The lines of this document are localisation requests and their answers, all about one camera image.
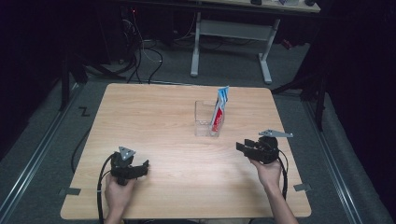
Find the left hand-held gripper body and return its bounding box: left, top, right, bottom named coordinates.
left=109, top=146, right=142, bottom=187

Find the desk with white legs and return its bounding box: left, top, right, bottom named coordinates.
left=189, top=0, right=322, bottom=86

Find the red white toothpaste tube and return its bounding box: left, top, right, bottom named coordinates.
left=210, top=98, right=226, bottom=133

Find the metal floor rail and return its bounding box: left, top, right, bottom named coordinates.
left=302, top=99, right=364, bottom=224
left=0, top=83, right=86, bottom=224

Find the person's left hand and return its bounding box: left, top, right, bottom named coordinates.
left=104, top=174, right=137, bottom=217

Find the thin black floor cable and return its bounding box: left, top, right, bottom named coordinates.
left=70, top=125, right=93, bottom=175

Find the bundle of black cables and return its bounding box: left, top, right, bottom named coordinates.
left=120, top=12, right=146, bottom=84

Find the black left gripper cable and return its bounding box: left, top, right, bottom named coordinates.
left=95, top=153, right=115, bottom=224

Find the black metal stand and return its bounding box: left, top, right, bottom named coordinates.
left=270, top=59, right=330, bottom=133
left=58, top=46, right=90, bottom=112

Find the person's right hand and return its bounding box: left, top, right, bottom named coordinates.
left=248, top=157, right=283, bottom=191

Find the grey tape piece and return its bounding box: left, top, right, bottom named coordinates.
left=292, top=183, right=313, bottom=192
left=58, top=187, right=82, bottom=197

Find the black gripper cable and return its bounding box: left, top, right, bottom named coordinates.
left=276, top=148, right=290, bottom=201
left=95, top=153, right=115, bottom=224

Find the clear plastic container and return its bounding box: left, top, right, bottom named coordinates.
left=194, top=99, right=226, bottom=139

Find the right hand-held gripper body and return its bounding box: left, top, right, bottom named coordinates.
left=248, top=129, right=294, bottom=165

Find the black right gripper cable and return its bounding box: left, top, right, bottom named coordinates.
left=276, top=148, right=290, bottom=201

